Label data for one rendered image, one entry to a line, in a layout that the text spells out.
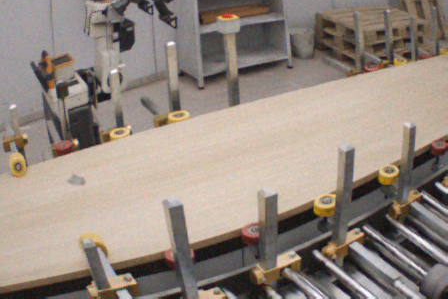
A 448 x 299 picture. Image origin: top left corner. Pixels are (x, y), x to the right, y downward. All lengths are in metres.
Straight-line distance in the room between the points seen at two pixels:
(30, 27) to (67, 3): 0.42
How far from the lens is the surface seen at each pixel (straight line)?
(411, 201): 1.83
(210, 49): 5.51
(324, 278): 1.73
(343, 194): 1.56
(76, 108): 3.22
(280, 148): 2.07
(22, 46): 4.92
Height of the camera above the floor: 1.84
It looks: 25 degrees down
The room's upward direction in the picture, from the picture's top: 5 degrees counter-clockwise
